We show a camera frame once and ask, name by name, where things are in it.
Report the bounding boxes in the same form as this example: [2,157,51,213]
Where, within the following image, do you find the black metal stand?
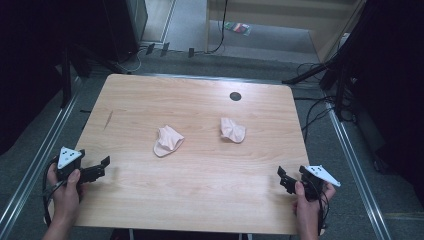
[281,49,356,123]

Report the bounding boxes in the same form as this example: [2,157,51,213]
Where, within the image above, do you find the aluminium floor rail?
[0,75,84,236]
[323,99,392,240]

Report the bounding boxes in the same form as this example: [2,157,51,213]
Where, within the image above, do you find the colourful plastic packet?
[224,21,253,37]

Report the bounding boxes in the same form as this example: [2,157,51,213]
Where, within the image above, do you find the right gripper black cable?
[316,188,332,237]

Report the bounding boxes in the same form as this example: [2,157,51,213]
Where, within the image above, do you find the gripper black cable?
[316,188,332,237]
[41,158,68,228]

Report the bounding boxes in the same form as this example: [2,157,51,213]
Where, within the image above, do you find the person's left hand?
[46,162,83,225]

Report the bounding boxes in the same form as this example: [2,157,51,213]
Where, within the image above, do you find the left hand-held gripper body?
[55,146,88,183]

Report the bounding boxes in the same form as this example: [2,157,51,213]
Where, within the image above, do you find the black hanging cable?
[208,0,230,55]

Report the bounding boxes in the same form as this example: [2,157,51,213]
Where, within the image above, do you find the black cabinet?
[101,0,149,63]

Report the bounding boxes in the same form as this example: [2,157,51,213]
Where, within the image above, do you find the black floor cables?
[293,61,354,143]

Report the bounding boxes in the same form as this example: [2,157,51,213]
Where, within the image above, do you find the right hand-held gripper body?
[297,164,342,202]

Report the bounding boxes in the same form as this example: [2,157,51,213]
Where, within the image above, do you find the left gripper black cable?
[41,158,68,228]

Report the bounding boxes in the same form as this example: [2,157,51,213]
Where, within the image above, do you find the pink sock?
[153,125,185,158]
[219,117,247,145]

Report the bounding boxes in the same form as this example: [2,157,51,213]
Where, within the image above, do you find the person's right hand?
[292,180,337,232]

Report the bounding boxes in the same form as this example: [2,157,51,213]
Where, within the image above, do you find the black upright stand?
[59,44,74,109]

